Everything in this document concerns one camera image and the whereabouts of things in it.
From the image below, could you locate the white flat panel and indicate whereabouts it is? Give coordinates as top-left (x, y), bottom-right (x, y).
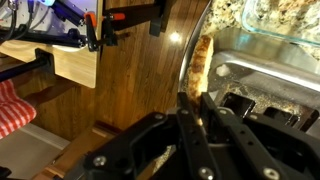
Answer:
top-left (0, 123), bottom-right (72, 180)

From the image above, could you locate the black metal stand foot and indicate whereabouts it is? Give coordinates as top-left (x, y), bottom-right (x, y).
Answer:
top-left (101, 0), bottom-right (176, 38)

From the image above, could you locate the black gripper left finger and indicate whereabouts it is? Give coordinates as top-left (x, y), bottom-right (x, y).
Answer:
top-left (83, 91), bottom-right (221, 180)

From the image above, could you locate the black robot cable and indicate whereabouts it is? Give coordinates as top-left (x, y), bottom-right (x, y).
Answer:
top-left (0, 0), bottom-right (36, 42)

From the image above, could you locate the brown crusted bread slice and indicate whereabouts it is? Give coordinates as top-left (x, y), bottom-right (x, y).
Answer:
top-left (184, 34), bottom-right (215, 116)

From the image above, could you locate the clear glass baking dish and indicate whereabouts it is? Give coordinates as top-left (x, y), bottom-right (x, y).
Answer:
top-left (241, 0), bottom-right (320, 48)

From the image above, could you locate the stainless steel two-slot toaster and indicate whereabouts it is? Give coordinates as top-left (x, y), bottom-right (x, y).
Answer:
top-left (177, 0), bottom-right (320, 143)

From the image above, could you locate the white perforated mounting plate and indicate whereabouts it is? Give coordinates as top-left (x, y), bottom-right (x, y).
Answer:
top-left (0, 0), bottom-right (100, 52)

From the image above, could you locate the black metal bar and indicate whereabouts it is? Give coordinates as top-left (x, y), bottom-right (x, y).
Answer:
top-left (0, 48), bottom-right (55, 83)

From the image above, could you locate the light wooden board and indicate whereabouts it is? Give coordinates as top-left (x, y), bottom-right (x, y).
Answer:
top-left (0, 0), bottom-right (105, 90)

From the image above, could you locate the black clamp orange tip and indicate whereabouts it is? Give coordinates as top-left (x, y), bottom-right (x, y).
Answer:
top-left (83, 11), bottom-right (127, 53)

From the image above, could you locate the red white checkered cloth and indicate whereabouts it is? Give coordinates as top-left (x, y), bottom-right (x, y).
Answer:
top-left (0, 79), bottom-right (38, 140)

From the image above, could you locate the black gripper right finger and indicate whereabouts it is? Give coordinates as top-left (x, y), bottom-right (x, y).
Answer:
top-left (199, 91), bottom-right (320, 180)

